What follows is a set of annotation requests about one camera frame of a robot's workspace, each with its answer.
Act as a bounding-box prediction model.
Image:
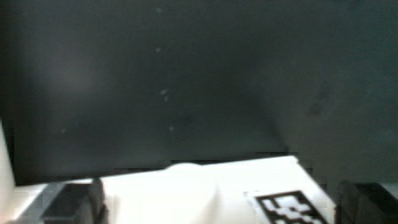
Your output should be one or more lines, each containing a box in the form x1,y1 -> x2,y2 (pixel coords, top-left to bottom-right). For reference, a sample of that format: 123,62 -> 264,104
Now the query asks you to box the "white L-shaped border frame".
0,119 -> 97,224

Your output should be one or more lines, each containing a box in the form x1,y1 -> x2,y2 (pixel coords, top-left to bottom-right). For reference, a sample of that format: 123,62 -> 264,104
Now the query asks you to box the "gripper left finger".
36,181 -> 109,224

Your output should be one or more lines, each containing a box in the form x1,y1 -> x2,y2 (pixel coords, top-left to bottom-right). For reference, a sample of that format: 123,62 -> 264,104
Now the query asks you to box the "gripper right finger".
335,181 -> 398,224

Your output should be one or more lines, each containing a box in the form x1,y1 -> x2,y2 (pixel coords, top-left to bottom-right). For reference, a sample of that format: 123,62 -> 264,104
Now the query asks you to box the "white front drawer tray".
104,156 -> 337,224

